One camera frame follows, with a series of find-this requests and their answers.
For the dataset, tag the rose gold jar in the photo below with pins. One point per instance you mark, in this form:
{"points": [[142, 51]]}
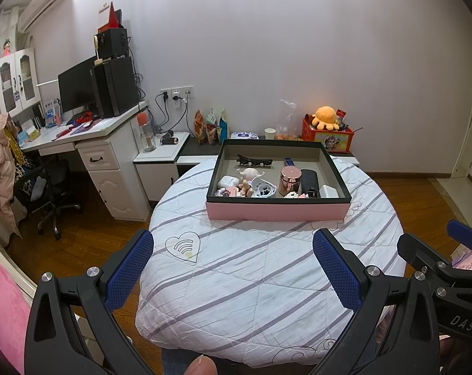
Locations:
{"points": [[290, 179]]}

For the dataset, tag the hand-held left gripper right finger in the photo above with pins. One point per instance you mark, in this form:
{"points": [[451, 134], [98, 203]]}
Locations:
{"points": [[337, 269]]}

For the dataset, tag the red printed box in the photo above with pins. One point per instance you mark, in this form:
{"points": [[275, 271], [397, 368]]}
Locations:
{"points": [[329, 140]]}

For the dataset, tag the dark-topped low bench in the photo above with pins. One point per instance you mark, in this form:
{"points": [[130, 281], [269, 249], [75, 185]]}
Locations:
{"points": [[197, 150]]}

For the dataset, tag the white bed frame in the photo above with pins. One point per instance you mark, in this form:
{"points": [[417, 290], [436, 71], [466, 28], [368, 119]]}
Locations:
{"points": [[9, 258]]}

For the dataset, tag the red notebook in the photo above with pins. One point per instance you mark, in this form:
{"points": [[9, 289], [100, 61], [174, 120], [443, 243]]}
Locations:
{"points": [[81, 118]]}

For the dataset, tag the clear plastic bag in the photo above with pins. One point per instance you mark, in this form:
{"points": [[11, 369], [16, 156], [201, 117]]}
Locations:
{"points": [[288, 123]]}

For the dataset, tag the black oblong case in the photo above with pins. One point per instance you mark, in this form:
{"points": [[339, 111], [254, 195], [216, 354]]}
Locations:
{"points": [[309, 179]]}

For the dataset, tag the white pink block-built cat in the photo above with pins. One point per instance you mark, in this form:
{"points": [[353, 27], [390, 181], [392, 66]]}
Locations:
{"points": [[294, 194]]}

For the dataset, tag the red triangular pennant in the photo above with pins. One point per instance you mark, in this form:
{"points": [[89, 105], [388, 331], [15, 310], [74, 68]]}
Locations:
{"points": [[112, 15]]}

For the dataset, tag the pink printed cloth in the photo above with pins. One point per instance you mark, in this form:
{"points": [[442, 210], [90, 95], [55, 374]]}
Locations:
{"points": [[470, 259]]}

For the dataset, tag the blue white packet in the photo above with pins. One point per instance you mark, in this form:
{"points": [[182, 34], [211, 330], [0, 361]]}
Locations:
{"points": [[51, 113]]}

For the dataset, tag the dark blue small box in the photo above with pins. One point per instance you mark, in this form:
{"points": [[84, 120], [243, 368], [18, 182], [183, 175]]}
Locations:
{"points": [[289, 162]]}

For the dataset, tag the pink doll figure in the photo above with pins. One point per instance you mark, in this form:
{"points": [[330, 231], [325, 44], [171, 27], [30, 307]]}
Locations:
{"points": [[249, 172]]}

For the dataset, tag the white nightstand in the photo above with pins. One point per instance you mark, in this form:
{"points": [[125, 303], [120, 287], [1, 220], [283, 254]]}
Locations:
{"points": [[154, 179]]}

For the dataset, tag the white earbuds case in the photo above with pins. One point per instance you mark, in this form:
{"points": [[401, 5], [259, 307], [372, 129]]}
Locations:
{"points": [[228, 181]]}

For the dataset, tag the white striped quilt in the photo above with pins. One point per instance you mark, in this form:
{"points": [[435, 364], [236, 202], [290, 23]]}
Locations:
{"points": [[251, 281]]}

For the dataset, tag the green white snack bag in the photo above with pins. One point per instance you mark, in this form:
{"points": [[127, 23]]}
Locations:
{"points": [[212, 125]]}

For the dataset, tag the pink blanket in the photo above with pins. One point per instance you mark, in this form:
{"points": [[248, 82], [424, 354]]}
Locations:
{"points": [[5, 312]]}

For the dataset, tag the black office chair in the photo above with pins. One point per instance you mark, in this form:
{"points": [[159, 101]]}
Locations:
{"points": [[52, 191]]}

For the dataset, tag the wet wipes pack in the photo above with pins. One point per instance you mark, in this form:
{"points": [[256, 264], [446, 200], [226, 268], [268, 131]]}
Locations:
{"points": [[245, 136]]}

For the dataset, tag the white paper cup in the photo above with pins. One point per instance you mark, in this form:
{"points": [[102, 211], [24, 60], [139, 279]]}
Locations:
{"points": [[270, 133]]}

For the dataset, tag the blue snack bag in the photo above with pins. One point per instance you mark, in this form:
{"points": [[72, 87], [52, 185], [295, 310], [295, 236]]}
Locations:
{"points": [[223, 129]]}

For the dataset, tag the orange octopus plush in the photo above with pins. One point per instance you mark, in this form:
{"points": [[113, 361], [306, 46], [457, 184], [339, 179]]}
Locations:
{"points": [[325, 117]]}

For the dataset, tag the white mask fan frame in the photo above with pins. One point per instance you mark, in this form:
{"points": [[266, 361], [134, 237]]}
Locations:
{"points": [[259, 183]]}

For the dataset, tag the person's left hand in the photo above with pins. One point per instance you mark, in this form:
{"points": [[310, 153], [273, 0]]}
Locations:
{"points": [[201, 366]]}

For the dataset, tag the black computer monitor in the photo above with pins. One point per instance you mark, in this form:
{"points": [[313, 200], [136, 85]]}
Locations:
{"points": [[77, 86]]}

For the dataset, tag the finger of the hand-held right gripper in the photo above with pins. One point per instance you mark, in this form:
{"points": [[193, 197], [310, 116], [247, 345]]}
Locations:
{"points": [[468, 235], [415, 250]]}

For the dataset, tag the white desk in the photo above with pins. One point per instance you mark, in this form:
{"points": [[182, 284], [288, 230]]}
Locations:
{"points": [[111, 164]]}

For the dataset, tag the black speaker box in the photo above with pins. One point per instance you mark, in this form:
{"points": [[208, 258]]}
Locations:
{"points": [[111, 43]]}

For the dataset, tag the pastel brick donut model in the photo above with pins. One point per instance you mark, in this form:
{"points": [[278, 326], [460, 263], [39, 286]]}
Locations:
{"points": [[228, 192]]}

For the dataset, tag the white air conditioner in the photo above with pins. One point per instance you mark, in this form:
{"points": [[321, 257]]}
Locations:
{"points": [[42, 4]]}

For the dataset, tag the black hair clip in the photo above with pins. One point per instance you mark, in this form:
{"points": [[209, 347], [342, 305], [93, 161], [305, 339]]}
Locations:
{"points": [[255, 160]]}

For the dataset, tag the clear bottle with orange cap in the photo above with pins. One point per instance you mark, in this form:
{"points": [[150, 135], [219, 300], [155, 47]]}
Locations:
{"points": [[147, 134]]}

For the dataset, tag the white charger plug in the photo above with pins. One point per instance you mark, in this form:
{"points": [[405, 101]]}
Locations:
{"points": [[328, 191]]}

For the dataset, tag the black computer tower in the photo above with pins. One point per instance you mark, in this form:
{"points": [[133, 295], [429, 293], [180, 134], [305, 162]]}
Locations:
{"points": [[115, 86]]}

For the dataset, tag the white wall socket strip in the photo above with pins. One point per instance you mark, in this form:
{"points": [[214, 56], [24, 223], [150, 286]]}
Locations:
{"points": [[177, 93]]}

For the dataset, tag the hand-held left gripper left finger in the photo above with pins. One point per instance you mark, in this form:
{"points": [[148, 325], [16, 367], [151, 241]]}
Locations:
{"points": [[128, 269]]}

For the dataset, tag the pink box with black rim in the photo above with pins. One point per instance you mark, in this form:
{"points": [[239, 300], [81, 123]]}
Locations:
{"points": [[275, 211]]}

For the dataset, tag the white glass-door cabinet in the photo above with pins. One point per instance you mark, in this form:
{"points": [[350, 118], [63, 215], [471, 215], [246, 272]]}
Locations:
{"points": [[17, 82]]}

